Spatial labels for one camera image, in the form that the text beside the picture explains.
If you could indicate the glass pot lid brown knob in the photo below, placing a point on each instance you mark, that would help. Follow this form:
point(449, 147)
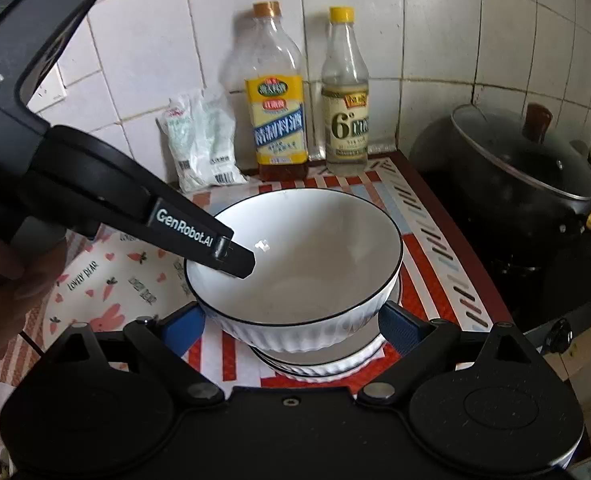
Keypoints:
point(515, 155)

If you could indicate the white salt packet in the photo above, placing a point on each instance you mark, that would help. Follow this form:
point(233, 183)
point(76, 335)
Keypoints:
point(200, 150)

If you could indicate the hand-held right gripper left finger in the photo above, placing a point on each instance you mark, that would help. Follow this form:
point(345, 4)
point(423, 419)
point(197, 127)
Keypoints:
point(185, 322)

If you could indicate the clear vinegar bottle yellow cap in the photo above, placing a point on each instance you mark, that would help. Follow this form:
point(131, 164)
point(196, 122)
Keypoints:
point(348, 125)

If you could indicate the person's left hand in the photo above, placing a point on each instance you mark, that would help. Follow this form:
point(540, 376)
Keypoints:
point(5, 300)

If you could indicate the striped table cloth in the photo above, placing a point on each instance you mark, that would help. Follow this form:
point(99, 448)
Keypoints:
point(425, 270)

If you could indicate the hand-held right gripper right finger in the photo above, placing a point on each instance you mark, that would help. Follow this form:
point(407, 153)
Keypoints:
point(400, 325)

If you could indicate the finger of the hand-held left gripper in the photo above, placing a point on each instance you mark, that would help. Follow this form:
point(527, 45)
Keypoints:
point(185, 230)

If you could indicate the white wall socket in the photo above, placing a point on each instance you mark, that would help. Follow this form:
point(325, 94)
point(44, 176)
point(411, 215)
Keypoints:
point(50, 92)

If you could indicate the black cooking pot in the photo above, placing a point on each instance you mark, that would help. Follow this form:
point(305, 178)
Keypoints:
point(475, 200)

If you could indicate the white ribbed bowl dark rim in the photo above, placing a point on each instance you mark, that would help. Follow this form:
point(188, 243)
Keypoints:
point(315, 270)
point(320, 367)

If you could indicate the black gas stove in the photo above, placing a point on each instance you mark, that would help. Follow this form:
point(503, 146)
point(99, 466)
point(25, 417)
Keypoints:
point(550, 285)

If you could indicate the pink bunny print plate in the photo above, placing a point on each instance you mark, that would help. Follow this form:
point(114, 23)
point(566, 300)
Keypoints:
point(110, 280)

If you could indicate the cooking wine bottle orange cap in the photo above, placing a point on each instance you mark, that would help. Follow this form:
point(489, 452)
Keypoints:
point(280, 130)

